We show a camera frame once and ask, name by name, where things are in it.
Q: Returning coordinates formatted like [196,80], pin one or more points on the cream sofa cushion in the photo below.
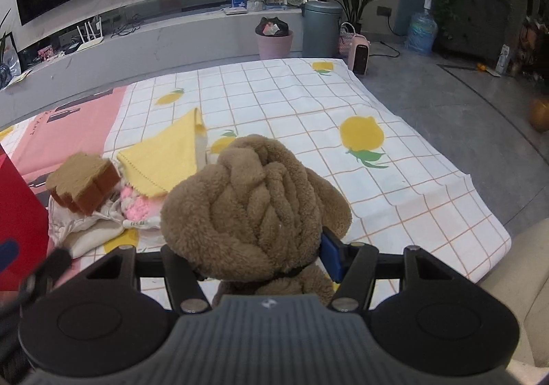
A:
[521,295]

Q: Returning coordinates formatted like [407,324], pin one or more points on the white bottle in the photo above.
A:
[503,60]

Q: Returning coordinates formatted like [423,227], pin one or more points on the pink crochet toy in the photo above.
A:
[135,205]

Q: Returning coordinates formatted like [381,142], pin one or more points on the marble television console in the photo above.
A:
[180,42]

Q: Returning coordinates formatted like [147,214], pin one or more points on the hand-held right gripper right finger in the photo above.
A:
[332,258]

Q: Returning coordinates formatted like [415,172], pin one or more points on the white router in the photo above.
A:
[91,42]

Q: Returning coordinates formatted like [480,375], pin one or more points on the pink printed mat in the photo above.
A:
[73,127]

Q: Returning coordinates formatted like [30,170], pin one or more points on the pink waste bin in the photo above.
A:
[275,46]

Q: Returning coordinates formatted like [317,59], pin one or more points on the dark drawer cabinet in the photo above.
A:
[480,24]

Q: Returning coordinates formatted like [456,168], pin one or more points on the red square box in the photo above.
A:
[19,213]

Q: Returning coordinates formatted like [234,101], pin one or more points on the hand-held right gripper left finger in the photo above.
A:
[180,273]

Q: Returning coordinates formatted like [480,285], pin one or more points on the golden round pot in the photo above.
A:
[540,114]

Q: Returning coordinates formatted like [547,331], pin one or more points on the grey trash can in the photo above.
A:
[321,31]

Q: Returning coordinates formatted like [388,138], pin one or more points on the brown toast-shaped sponge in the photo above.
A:
[81,179]

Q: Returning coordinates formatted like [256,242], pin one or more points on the pink photo card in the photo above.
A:
[45,52]

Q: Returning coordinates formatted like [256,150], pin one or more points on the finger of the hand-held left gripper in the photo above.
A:
[8,254]
[47,275]

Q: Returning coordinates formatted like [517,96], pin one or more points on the pink woven basket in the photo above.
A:
[345,42]

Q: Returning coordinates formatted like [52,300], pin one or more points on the lemon print checked blanket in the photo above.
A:
[300,102]

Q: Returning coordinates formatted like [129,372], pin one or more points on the brown braided plush toy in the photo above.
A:
[248,205]

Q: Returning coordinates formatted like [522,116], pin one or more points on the pink space heater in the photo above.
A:
[360,57]

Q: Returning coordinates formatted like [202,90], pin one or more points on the yellow cloth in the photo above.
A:
[167,157]

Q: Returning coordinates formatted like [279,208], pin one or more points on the blue water jug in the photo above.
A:
[421,31]

